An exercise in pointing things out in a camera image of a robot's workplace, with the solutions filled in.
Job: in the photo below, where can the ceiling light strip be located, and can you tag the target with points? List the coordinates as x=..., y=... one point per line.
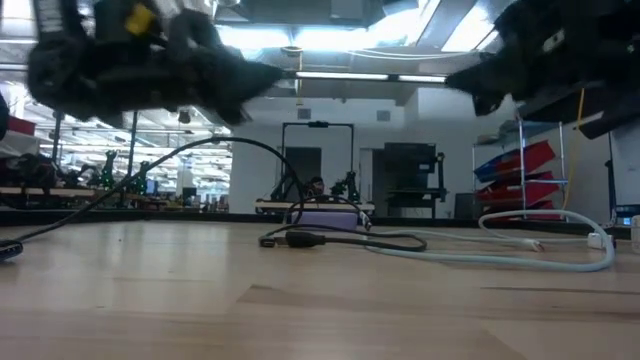
x=350, y=76

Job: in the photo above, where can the wooden background table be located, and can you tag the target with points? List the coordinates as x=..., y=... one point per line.
x=270, y=205

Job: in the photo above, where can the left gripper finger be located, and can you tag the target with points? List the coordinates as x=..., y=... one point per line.
x=230, y=110
x=250, y=75

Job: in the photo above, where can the black cabinet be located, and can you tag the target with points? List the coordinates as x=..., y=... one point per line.
x=410, y=165

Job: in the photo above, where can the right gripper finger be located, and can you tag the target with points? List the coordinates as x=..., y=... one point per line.
x=487, y=105
x=480, y=80

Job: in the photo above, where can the black aluminium table frame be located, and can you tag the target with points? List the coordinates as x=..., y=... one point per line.
x=150, y=216

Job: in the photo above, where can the black gantry frame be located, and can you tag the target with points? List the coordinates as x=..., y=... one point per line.
x=318, y=123
x=132, y=150

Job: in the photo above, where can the red bin shelf rack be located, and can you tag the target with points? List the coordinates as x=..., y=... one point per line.
x=520, y=160

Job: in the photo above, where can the person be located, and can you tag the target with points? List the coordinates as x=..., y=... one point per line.
x=316, y=186

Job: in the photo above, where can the purple round power strip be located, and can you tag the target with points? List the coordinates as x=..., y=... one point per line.
x=325, y=221

